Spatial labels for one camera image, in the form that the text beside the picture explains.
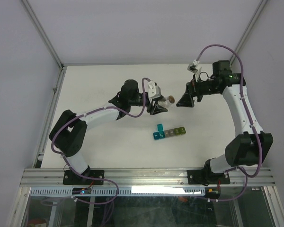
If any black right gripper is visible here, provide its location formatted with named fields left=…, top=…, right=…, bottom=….
left=176, top=74, right=219, bottom=108

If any clear pill bottle with capsules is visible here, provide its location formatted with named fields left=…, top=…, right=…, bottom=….
left=158, top=96, right=173, bottom=109

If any clear bottle lid gold inside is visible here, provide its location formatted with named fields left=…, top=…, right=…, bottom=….
left=168, top=96, right=175, bottom=104

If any multicolour weekly pill organizer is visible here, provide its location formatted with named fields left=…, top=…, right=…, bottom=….
left=153, top=123, right=186, bottom=140

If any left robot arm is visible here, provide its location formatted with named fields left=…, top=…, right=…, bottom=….
left=49, top=78, right=175, bottom=184

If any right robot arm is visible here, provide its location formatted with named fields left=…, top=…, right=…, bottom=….
left=176, top=60, right=273, bottom=186

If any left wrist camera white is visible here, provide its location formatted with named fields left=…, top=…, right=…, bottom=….
left=147, top=80, right=161, bottom=99

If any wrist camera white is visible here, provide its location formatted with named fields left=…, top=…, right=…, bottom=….
left=187, top=60, right=202, bottom=82
left=147, top=80, right=161, bottom=99

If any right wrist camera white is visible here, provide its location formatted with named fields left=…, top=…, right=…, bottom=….
left=187, top=60, right=202, bottom=82

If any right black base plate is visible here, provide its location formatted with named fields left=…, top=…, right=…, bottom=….
left=187, top=169, right=230, bottom=186

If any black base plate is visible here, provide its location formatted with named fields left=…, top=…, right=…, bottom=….
left=62, top=167, right=105, bottom=186
left=187, top=169, right=230, bottom=186

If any grey slotted cable duct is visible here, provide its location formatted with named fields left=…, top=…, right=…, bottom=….
left=30, top=186, right=205, bottom=197

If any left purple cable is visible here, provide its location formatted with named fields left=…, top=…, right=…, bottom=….
left=51, top=77, right=154, bottom=204

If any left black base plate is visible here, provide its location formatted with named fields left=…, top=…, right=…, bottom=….
left=62, top=167, right=105, bottom=186

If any right aluminium frame post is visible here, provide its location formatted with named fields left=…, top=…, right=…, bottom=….
left=234, top=0, right=269, bottom=55

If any aluminium frame post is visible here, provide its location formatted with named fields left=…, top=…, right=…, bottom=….
left=20, top=0, right=64, bottom=70
left=234, top=0, right=269, bottom=55

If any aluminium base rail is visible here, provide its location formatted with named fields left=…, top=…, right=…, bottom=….
left=20, top=168, right=275, bottom=187

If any left aluminium frame post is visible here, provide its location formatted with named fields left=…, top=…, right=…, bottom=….
left=20, top=0, right=64, bottom=70

